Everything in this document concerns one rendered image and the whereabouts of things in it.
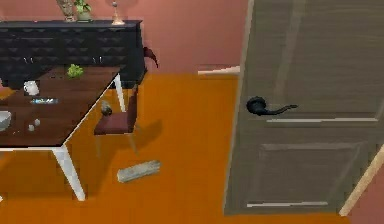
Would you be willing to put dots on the dark red seat chair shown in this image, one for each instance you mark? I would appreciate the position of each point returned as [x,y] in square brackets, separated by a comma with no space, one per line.
[115,122]

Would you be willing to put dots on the green lettuce head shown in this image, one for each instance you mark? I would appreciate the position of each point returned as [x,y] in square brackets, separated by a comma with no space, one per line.
[75,71]

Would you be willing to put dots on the green potted house plant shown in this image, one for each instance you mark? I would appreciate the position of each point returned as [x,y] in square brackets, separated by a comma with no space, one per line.
[83,10]

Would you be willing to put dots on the grey patterned vase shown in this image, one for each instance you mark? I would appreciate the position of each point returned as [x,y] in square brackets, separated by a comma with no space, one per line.
[67,9]

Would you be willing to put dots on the pink candlestick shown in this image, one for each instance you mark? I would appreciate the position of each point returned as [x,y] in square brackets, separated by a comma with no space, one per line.
[117,15]

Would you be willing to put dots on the dark wood dining table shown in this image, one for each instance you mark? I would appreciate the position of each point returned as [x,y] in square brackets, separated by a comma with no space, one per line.
[56,110]

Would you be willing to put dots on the white mug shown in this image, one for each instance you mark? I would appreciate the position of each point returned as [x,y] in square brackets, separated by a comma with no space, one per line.
[31,88]

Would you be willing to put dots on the black chest of drawers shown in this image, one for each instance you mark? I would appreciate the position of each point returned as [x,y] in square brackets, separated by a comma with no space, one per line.
[73,43]

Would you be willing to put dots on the white bowl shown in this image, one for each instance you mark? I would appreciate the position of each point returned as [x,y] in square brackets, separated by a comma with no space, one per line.
[4,120]

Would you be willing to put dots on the grey stone block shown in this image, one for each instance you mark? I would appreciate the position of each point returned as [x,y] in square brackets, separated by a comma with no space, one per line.
[138,171]

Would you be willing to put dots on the grey panelled room door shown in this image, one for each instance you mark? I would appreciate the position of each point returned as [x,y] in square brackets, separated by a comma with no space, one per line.
[306,100]

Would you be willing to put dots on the small white shaker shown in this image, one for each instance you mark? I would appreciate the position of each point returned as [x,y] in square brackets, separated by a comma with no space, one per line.
[31,127]
[37,122]

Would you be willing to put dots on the silver flat tray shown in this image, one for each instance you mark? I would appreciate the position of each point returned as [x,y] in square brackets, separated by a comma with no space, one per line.
[44,100]

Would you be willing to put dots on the dark red curved object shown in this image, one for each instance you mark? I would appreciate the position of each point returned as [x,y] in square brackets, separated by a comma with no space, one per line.
[151,55]

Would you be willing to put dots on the small grey round object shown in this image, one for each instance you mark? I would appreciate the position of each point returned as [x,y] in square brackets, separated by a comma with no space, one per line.
[106,108]

